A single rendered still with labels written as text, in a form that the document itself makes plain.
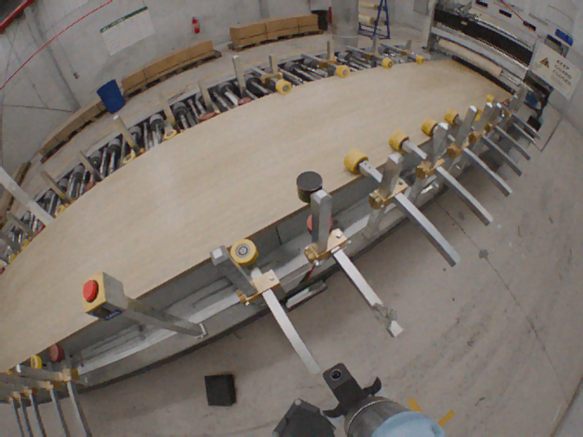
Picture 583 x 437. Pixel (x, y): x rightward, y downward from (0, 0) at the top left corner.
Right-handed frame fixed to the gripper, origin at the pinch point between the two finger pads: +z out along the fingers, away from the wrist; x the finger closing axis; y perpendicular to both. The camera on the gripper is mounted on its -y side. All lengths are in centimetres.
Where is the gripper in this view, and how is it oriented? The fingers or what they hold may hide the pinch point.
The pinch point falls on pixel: (347, 392)
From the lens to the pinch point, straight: 59.7
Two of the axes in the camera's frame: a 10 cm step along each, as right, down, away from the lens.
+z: 0.9, 5.4, 8.4
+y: 4.9, 7.1, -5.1
